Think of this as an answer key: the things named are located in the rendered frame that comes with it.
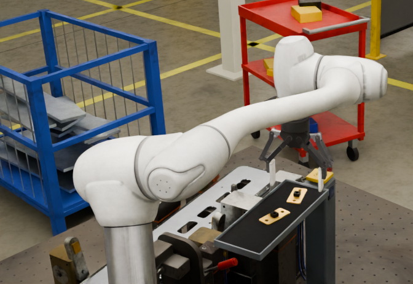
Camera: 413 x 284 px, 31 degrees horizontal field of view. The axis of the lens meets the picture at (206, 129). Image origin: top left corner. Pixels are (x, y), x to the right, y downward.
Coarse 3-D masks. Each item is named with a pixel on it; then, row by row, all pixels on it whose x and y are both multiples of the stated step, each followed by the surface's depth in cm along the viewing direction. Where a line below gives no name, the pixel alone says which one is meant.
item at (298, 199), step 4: (296, 188) 211; (300, 188) 211; (292, 192) 209; (296, 192) 208; (300, 192) 207; (304, 192) 209; (292, 196) 207; (296, 196) 207; (300, 196) 207; (288, 200) 205; (292, 200) 205; (296, 200) 205; (300, 200) 205
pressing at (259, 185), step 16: (224, 176) 256; (240, 176) 254; (256, 176) 254; (208, 192) 246; (224, 192) 245; (256, 192) 244; (192, 208) 237; (160, 224) 230; (176, 224) 229; (208, 224) 228; (96, 272) 209
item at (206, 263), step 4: (204, 260) 197; (208, 260) 196; (204, 264) 195; (208, 264) 195; (212, 264) 196; (208, 268) 194; (212, 272) 196; (208, 276) 195; (212, 276) 197; (204, 280) 194; (208, 280) 195; (212, 280) 197
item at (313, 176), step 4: (316, 168) 222; (312, 172) 220; (316, 172) 220; (328, 172) 219; (308, 176) 218; (312, 176) 217; (316, 176) 217; (328, 176) 217; (308, 180) 218; (312, 180) 217; (316, 180) 216; (324, 180) 215; (328, 180) 217
